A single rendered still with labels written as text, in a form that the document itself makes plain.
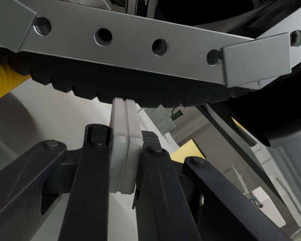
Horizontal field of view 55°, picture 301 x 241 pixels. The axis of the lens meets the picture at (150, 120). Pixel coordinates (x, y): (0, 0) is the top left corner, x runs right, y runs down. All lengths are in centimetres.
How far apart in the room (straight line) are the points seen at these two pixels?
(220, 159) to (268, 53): 931
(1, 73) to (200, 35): 22
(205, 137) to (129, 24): 890
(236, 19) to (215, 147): 902
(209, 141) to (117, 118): 904
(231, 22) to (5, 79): 26
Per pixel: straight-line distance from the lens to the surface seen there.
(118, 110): 17
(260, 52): 25
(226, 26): 33
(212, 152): 936
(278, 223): 621
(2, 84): 35
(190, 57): 24
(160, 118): 647
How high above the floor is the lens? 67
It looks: 6 degrees down
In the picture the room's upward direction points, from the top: 55 degrees clockwise
